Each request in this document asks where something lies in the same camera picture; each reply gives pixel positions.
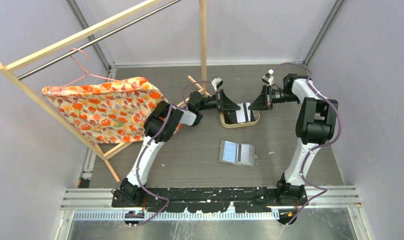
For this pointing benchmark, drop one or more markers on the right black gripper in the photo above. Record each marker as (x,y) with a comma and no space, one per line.
(264,101)

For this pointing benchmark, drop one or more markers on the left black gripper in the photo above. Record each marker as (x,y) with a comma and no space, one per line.
(226,105)

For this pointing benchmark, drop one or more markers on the striped credit card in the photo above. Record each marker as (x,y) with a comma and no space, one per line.
(244,114)

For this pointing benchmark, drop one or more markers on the white credit card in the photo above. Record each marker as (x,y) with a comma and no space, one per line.
(245,154)

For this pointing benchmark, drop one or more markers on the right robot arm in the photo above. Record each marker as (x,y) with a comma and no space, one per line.
(315,126)

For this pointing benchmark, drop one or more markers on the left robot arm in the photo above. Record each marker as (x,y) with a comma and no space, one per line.
(159,127)

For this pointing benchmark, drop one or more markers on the oval wooden tray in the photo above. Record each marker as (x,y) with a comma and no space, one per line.
(257,117)

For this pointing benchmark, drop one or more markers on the floral orange cloth bag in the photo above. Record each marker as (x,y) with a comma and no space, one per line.
(108,113)

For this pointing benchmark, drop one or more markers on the metal rack rod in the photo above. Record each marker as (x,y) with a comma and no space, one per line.
(85,33)

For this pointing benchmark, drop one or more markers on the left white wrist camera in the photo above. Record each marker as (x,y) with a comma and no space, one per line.
(217,83)

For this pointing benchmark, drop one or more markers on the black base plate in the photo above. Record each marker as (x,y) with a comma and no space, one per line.
(214,199)

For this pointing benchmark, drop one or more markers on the pink wire hanger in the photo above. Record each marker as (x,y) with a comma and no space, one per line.
(86,73)

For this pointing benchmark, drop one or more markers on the aluminium frame rail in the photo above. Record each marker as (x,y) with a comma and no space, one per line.
(89,204)

